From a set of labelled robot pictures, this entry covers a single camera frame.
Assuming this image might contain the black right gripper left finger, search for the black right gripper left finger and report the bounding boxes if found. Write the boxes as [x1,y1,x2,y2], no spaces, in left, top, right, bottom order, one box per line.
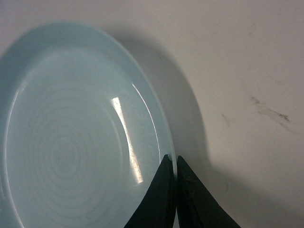
[125,154,175,228]

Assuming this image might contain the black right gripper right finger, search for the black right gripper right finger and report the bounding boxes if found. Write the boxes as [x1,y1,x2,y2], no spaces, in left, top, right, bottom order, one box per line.
[177,156,240,228]

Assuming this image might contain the light blue round tray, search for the light blue round tray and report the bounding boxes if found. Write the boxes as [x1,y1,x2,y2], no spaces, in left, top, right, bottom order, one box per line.
[0,22,176,228]

